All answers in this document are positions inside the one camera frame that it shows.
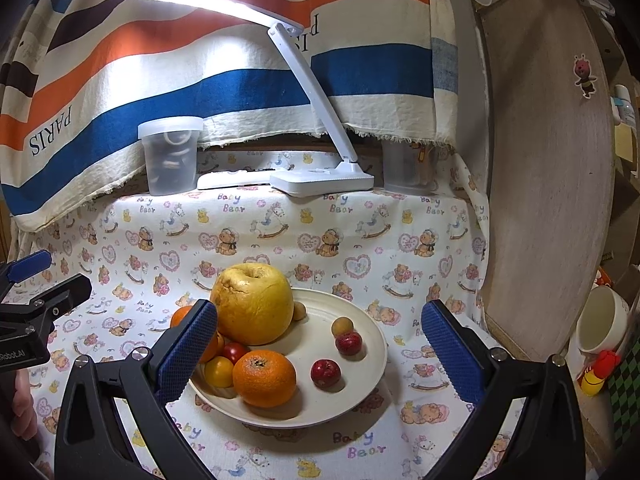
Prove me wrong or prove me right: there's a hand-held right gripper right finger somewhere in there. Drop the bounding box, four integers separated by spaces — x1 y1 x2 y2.
421 300 586 480

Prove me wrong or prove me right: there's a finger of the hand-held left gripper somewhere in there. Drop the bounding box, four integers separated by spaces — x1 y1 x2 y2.
0 250 53 286
0 274 93 339

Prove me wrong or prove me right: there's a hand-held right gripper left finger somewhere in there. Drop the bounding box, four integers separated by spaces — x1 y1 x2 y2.
56 299 219 480

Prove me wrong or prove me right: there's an orange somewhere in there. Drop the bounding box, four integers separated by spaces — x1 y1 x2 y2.
170 305 226 365
232 350 297 408

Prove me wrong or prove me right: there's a yellow cherry tomato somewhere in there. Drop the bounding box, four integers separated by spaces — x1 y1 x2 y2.
203 356 235 387

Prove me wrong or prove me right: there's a red cherry tomato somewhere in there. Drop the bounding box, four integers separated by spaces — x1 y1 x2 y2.
222 341 249 365

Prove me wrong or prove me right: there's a yellow pomelo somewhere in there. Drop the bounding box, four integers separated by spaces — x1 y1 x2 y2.
210 263 295 347

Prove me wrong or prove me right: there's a red hawthorn berry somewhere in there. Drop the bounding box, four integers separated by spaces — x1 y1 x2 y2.
335 331 363 356
310 358 343 389

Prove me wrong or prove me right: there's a cream plate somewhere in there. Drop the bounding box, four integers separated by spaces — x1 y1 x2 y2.
189 287 388 429

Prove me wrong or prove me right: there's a person's left hand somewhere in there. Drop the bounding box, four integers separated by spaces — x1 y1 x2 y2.
11 366 38 441

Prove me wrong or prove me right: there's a red yellow toy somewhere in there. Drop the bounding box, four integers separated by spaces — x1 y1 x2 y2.
580 350 617 397

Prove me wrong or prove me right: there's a bear print tablecloth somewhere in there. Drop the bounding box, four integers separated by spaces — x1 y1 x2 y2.
10 142 531 480

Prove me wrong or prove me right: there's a white mug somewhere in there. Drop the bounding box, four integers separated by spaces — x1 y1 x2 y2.
576 285 630 356

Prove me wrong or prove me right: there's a white remote control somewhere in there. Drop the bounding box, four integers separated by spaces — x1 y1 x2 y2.
196 169 273 191

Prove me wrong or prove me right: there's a green black checkered box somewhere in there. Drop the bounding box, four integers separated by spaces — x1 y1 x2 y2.
602 345 640 411

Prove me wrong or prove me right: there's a lidded clear plastic container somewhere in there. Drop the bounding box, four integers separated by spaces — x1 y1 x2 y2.
137 116 204 197

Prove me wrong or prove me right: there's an open clear plastic container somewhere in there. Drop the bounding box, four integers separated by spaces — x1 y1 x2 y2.
382 140 438 195

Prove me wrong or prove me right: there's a wooden board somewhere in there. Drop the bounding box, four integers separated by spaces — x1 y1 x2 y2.
475 0 618 361

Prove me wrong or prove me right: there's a striped cloth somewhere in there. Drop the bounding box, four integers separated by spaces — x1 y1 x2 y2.
0 0 460 233

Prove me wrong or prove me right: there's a yellow paper note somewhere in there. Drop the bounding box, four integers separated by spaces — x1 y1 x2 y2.
614 125 636 161

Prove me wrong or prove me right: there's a white desk lamp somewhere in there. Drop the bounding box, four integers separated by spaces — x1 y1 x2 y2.
132 0 376 198

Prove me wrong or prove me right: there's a small white bottle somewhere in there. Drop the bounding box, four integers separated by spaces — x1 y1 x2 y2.
612 85 638 128

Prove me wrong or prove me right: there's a cartoon sticker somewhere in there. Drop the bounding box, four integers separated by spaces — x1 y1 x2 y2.
573 54 597 99

